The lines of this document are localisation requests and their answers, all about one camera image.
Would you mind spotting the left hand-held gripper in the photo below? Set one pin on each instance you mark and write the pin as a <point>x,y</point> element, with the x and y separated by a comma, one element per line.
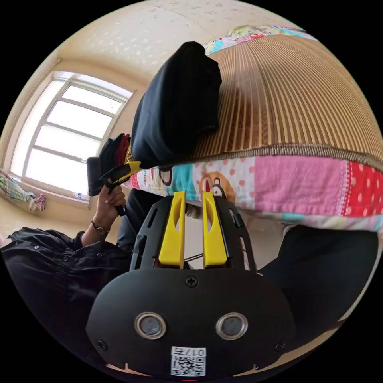
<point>115,173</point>

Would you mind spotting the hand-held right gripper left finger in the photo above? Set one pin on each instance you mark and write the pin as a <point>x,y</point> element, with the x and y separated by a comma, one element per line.
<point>172,239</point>

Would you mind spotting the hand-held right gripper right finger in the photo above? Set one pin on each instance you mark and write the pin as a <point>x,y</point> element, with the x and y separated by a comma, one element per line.
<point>212,239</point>

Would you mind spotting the black long pants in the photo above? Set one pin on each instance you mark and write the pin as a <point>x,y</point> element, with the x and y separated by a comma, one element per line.
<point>176,104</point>

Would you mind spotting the person's left forearm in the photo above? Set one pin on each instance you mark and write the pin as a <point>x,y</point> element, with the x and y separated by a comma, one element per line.
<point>94,232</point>

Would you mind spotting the person's left hand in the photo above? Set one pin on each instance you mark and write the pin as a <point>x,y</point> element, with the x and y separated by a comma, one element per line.
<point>109,203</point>

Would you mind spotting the pile of clothes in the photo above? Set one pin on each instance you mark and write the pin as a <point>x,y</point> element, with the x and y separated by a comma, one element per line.
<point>115,152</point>

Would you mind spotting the window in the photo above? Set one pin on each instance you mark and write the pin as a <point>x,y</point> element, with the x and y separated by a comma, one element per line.
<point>74,119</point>

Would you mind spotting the striped curtain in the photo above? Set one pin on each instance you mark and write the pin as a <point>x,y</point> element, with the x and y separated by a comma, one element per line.
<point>21,193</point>

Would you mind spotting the person's body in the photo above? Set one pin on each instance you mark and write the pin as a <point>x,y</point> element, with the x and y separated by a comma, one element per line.
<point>45,269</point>

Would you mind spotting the bed with woven mat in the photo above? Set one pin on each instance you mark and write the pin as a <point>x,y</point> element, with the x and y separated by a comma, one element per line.
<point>299,104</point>

